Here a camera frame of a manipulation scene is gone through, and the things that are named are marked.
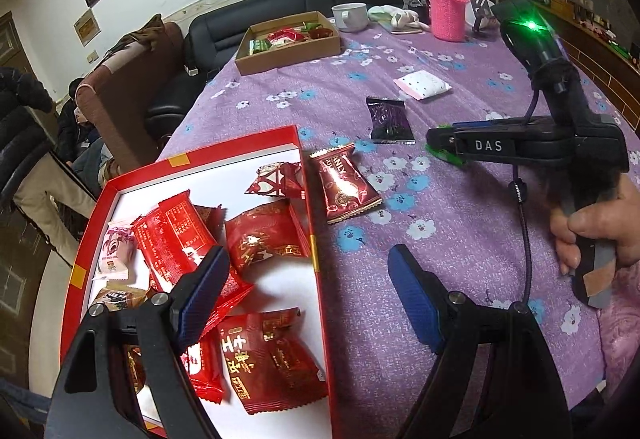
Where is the green candy packet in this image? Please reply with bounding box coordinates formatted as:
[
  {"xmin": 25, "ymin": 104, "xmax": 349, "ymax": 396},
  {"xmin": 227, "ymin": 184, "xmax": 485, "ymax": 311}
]
[{"xmin": 425, "ymin": 124, "xmax": 466, "ymax": 168}]

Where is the pink lotso snack packet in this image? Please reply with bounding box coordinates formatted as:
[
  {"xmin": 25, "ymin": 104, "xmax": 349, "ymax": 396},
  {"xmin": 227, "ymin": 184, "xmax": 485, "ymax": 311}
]
[{"xmin": 98, "ymin": 222, "xmax": 137, "ymax": 280}]

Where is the long red snack packet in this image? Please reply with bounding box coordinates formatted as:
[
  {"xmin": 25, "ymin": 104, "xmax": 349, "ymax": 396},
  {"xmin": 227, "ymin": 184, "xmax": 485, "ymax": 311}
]
[{"xmin": 130, "ymin": 189, "xmax": 255, "ymax": 339}]

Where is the dark red jujube snack packet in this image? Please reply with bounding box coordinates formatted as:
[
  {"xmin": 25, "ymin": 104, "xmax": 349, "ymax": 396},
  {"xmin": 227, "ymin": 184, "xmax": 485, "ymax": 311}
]
[{"xmin": 217, "ymin": 307, "xmax": 328, "ymax": 415}]

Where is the right hand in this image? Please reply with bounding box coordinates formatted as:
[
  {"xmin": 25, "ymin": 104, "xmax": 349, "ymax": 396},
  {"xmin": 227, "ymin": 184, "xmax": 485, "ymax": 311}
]
[{"xmin": 548, "ymin": 174, "xmax": 640, "ymax": 275}]

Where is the gold brown snack packet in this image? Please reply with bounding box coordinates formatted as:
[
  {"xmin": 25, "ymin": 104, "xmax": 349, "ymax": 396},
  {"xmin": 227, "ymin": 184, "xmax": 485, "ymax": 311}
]
[{"xmin": 93, "ymin": 285, "xmax": 148, "ymax": 311}]

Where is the white pink sachet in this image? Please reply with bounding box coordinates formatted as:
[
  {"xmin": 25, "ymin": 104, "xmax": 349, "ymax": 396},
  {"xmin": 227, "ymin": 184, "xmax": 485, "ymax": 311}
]
[{"xmin": 395, "ymin": 70, "xmax": 451, "ymax": 101}]

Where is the black purple snack packet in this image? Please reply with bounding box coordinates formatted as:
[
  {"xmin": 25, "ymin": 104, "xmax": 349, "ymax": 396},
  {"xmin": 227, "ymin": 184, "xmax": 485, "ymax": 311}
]
[{"xmin": 367, "ymin": 97, "xmax": 416, "ymax": 144}]

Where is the pink sleeved thermos bottle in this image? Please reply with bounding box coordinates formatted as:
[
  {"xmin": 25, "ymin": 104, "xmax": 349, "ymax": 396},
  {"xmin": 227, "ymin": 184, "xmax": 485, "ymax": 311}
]
[{"xmin": 429, "ymin": 0, "xmax": 469, "ymax": 43}]

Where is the red tray box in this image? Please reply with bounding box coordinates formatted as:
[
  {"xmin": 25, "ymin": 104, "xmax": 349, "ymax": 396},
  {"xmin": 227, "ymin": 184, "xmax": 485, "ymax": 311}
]
[{"xmin": 44, "ymin": 126, "xmax": 337, "ymax": 438}]

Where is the purple floral tablecloth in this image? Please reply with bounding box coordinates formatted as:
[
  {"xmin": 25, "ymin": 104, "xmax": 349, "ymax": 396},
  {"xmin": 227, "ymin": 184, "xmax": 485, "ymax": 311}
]
[{"xmin": 156, "ymin": 21, "xmax": 640, "ymax": 439}]

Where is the standing person black jacket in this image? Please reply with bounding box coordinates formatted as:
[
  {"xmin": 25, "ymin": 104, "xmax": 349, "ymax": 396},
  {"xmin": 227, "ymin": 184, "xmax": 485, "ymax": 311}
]
[{"xmin": 1, "ymin": 66, "xmax": 96, "ymax": 265}]

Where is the dark red coffee candy packet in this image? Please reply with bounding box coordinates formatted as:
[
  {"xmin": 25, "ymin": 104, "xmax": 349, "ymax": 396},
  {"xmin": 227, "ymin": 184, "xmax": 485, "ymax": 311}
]
[{"xmin": 310, "ymin": 142, "xmax": 382, "ymax": 225}]

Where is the white mug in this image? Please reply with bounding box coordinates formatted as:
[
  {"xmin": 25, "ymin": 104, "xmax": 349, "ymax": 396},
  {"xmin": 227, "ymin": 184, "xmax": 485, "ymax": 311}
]
[{"xmin": 332, "ymin": 3, "xmax": 369, "ymax": 33}]

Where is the red packet top of tray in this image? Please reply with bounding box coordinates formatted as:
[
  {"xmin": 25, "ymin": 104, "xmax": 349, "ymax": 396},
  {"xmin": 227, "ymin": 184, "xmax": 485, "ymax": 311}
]
[{"xmin": 224, "ymin": 199, "xmax": 311, "ymax": 274}]

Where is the seated person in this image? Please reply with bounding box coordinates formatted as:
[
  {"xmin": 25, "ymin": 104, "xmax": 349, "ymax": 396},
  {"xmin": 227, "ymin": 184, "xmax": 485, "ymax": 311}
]
[{"xmin": 58, "ymin": 77, "xmax": 120, "ymax": 192}]

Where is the brown cardboard box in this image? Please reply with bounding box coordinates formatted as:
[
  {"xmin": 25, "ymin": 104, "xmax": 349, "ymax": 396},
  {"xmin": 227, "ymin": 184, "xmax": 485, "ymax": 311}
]
[{"xmin": 234, "ymin": 11, "xmax": 342, "ymax": 76}]

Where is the red white small packet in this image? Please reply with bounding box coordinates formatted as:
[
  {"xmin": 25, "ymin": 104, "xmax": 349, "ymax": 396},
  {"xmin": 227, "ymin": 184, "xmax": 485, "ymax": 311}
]
[{"xmin": 245, "ymin": 162, "xmax": 306, "ymax": 200}]

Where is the brown armchair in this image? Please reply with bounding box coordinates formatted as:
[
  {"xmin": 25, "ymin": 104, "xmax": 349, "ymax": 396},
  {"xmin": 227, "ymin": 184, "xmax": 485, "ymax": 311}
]
[{"xmin": 75, "ymin": 22, "xmax": 183, "ymax": 172}]

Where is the black leather sofa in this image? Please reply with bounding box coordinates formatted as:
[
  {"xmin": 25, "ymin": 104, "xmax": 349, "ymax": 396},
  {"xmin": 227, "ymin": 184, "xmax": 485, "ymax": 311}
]
[{"xmin": 144, "ymin": 0, "xmax": 434, "ymax": 140}]

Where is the small wall plaque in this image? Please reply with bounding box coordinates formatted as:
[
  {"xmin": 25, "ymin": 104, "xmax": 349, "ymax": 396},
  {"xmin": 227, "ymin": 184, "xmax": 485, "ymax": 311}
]
[{"xmin": 74, "ymin": 8, "xmax": 101, "ymax": 46}]

